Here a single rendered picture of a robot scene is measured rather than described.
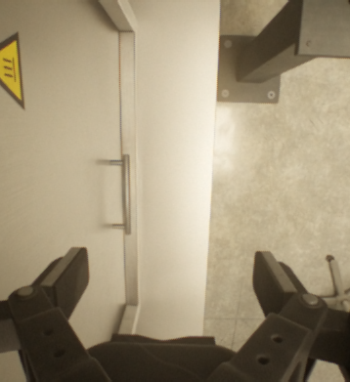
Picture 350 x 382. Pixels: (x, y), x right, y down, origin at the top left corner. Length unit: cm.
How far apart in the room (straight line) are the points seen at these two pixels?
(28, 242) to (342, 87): 152
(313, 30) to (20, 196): 48
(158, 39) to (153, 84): 9
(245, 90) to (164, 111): 86
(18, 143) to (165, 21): 46
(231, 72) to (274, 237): 89
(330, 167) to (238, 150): 49
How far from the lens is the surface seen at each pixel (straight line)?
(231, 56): 144
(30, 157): 26
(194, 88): 61
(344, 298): 186
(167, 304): 75
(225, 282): 169
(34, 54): 28
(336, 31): 56
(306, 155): 155
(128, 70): 59
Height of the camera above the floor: 140
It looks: 76 degrees down
